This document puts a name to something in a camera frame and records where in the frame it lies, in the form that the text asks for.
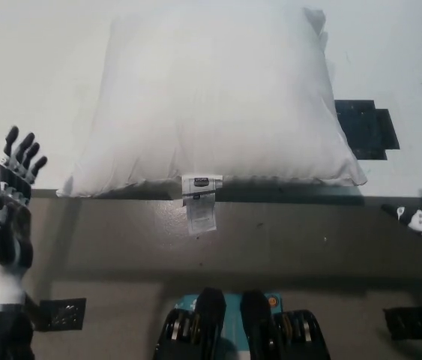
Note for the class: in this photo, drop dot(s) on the white pillow care label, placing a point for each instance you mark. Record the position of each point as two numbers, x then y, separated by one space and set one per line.
199 210

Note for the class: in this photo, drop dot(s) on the white square pillow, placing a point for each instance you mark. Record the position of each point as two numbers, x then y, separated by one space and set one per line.
210 105

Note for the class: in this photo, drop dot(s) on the black floor tape square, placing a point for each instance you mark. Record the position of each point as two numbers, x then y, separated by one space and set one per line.
62 313
409 322

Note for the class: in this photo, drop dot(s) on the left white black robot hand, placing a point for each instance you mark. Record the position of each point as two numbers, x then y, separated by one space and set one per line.
10 228

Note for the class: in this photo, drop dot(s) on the black tape patch on table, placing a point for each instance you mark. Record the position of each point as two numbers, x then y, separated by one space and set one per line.
368 129

